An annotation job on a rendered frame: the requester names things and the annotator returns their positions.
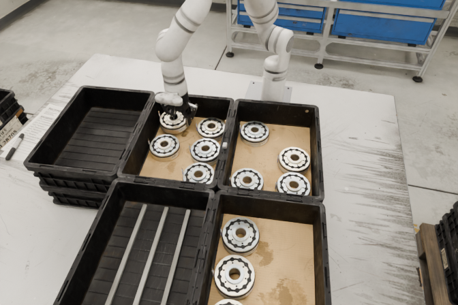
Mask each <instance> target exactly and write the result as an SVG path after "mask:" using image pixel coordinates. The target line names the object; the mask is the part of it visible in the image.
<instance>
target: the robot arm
mask: <svg viewBox="0 0 458 305"><path fill-rule="evenodd" d="M212 2H213V0H186V1H185V2H184V4H183V5H182V6H181V8H180V9H179V11H178V12H177V13H176V14H175V15H174V18H173V19H172V22H171V25H170V28H169V29H164V30H162V31H160V32H159V34H158V36H157V41H156V45H155V53H156V55H157V57H158V59H159V60H161V61H162V65H161V70H162V77H163V81H164V90H165V93H160V94H157V95H156V96H155V101H156V102H157V103H160V105H161V107H162V108H163V110H164V112H165V113H166V115H171V117H172V119H173V120H175V119H177V114H176V113H177V112H178V111H179V112H181V113H182V115H183V116H184V117H185V122H186V125H187V127H188V126H190V125H191V123H192V121H191V119H192V120H193V119H194V116H195V115H196V110H197V108H198V104H195V105H194V104H191V102H190V101H189V95H188V90H187V82H186V79H185V74H184V69H183V63H182V51H183V50H184V48H185V47H186V45H187V43H188V41H189V39H190V37H191V36H192V35H193V34H194V33H195V31H196V30H197V29H198V27H199V26H200V25H201V24H202V23H203V22H204V20H205V18H206V17H207V15H208V13H209V10H210V8H211V4H212ZM244 6H245V9H246V12H247V14H248V16H249V17H250V19H251V21H252V22H253V24H254V26H255V28H256V31H257V33H258V37H259V39H260V43H261V45H262V47H263V48H264V49H265V50H267V51H269V52H273V53H275V54H278V55H273V56H270V57H267V58H266V59H265V61H264V69H263V77H262V90H261V98H260V100H263V101H278V102H282V101H283V96H284V89H285V83H286V75H287V70H288V64H289V61H290V55H291V51H292V45H293V42H294V33H293V31H291V30H289V29H285V28H282V27H278V26H275V25H274V24H273V23H274V22H275V21H276V19H277V16H278V13H279V8H278V5H277V1H276V0H244ZM170 107H171V108H170ZM189 107H190V108H191V111H192V113H191V114H190V112H189Z"/></svg>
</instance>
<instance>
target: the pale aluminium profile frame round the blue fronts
mask: <svg viewBox="0 0 458 305"><path fill-rule="evenodd" d="M276 1H277V2H280V3H293V4H299V5H312V6H320V7H326V13H325V17H324V23H323V26H322V33H321V34H315V33H312V32H306V33H304V32H297V31H293V33H294V38H300V39H311V40H317V41H318V42H319V43H320V49H318V50H316V51H310V50H300V49H294V48H292V51H291V54H293V55H299V56H304V57H315V58H318V63H316V64H315V65H314V67H315V68H316V69H322V68H323V67H324V66H323V65H322V60H323V59H331V60H337V61H347V62H353V63H363V64H369V65H379V66H385V67H395V68H401V69H411V70H417V71H418V72H417V76H414V77H413V78H412V79H413V81H415V82H422V81H423V79H422V78H421V77H423V75H424V73H425V71H426V69H427V67H428V65H429V63H430V61H431V59H432V58H433V56H434V54H435V52H436V50H437V48H438V46H439V44H440V42H441V40H442V38H443V36H444V34H445V33H446V30H447V28H448V26H449V24H450V23H451V20H452V19H453V16H454V15H455V12H456V11H457V9H458V0H453V2H452V3H451V6H450V7H449V9H448V11H446V10H432V9H424V8H416V7H402V6H394V5H380V4H372V3H359V2H351V1H337V0H276ZM335 8H341V9H348V10H362V11H369V12H382V13H390V14H403V15H411V16H424V17H432V18H444V20H443V22H442V24H441V26H440V28H439V30H438V31H431V33H430V34H429V37H428V39H427V41H426V46H421V45H420V44H400V43H393V42H381V41H376V40H369V39H357V38H351V37H345V36H341V35H338V36H333V35H329V31H330V28H331V25H333V23H334V20H335V19H334V18H333V13H334V10H335ZM232 14H233V15H232ZM226 18H227V53H226V56H227V57H233V56H234V53H233V52H232V47H235V48H244V49H250V50H261V51H267V50H265V49H264V48H263V47H262V45H261V44H251V43H245V42H237V41H235V38H236V36H237V33H238V32H239V31H241V32H248V33H257V31H256V28H255V27H251V25H244V26H243V25H240V24H236V25H235V22H236V20H237V7H236V9H235V10H233V9H232V0H226ZM431 35H435V38H434V40H433V39H432V36H431ZM332 42H335V43H340V44H352V45H358V46H369V47H376V48H387V49H393V50H404V51H410V52H415V53H416V57H417V60H418V64H416V63H405V62H399V61H389V60H383V59H372V58H366V57H356V56H350V55H344V54H333V53H328V52H327V50H326V46H327V45H328V44H329V43H332ZM267 52H269V51H267ZM423 53H427V54H426V56H425V57H424V54H423Z"/></svg>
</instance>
